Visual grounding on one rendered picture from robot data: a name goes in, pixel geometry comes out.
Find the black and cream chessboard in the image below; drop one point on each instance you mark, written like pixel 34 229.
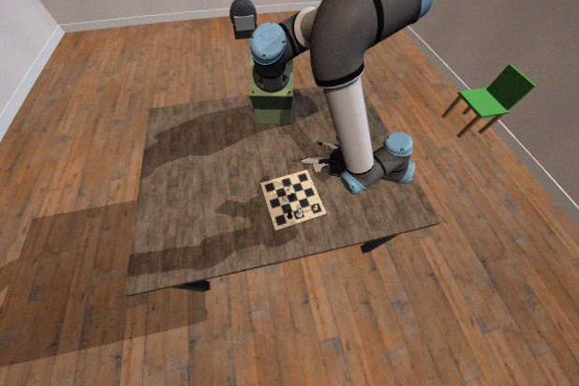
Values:
pixel 305 197

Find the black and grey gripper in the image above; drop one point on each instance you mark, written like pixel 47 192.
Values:
pixel 334 158

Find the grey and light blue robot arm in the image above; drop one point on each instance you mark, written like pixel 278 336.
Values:
pixel 337 36

